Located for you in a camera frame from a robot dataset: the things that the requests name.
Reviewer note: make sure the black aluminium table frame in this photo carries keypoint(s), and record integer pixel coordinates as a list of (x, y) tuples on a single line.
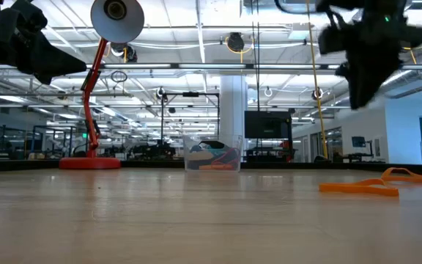
[(141, 164)]

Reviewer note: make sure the clear plastic bin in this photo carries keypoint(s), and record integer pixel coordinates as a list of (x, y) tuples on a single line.
[(236, 139)]

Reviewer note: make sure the white round column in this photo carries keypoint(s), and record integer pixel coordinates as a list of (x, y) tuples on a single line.
[(233, 106)]

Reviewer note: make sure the small blue-screen monitor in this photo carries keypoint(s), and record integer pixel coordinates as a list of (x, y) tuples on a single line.
[(358, 141)]

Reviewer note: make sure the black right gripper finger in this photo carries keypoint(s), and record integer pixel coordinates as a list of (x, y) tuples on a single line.
[(365, 80)]

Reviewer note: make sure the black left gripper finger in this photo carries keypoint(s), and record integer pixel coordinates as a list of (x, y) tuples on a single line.
[(46, 60)]

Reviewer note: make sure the black monitor screen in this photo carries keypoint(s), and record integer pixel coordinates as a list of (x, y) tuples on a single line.
[(267, 124)]

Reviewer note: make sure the black distant rig frame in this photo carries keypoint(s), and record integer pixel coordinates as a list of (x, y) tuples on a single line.
[(190, 94)]

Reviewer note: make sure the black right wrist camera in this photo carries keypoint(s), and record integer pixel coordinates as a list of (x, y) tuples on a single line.
[(332, 38)]

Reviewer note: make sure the red desk lamp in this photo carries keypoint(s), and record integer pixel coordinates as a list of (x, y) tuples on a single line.
[(90, 163)]

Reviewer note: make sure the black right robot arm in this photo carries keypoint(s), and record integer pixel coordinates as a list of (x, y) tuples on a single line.
[(343, 3)]

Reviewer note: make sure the pale orange rubber band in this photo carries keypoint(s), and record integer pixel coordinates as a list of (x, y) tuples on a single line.
[(214, 167)]

